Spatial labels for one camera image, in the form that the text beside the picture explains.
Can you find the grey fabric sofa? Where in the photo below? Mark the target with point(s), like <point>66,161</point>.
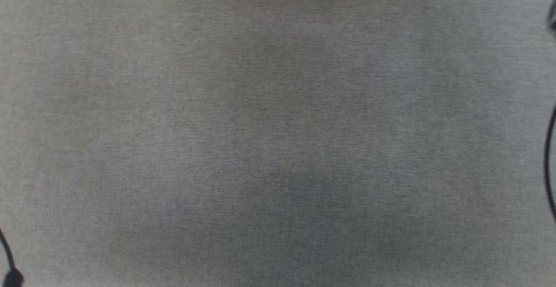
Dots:
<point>278,130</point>

